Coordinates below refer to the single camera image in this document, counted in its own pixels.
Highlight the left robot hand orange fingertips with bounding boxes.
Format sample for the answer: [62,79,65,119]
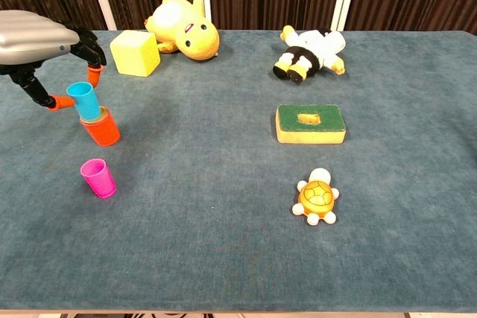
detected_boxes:
[0,10,108,111]

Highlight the light blue plastic cup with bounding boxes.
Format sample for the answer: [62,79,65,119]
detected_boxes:
[66,81,101,120]

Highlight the yellow plastic cup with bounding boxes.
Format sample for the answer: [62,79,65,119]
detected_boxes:
[80,106,109,124]

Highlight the pink plastic cup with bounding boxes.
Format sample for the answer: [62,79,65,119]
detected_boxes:
[80,158,117,199]

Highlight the yellow foam cube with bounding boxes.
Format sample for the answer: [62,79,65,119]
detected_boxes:
[109,29,162,78]

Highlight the orange plastic cup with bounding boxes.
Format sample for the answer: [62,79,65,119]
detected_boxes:
[79,106,121,147]

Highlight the yellow plush animal toy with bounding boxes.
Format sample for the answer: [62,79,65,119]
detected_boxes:
[144,0,221,61]

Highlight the blue felt table cloth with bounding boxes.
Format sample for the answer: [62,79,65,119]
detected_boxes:
[0,29,477,314]

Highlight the green yellow sponge block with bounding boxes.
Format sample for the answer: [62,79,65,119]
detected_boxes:
[275,104,347,144]

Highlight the black white penguin plush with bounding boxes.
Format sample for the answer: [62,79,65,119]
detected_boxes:
[273,25,347,85]

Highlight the orange white turtle toy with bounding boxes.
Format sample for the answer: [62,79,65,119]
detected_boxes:
[291,167,341,226]

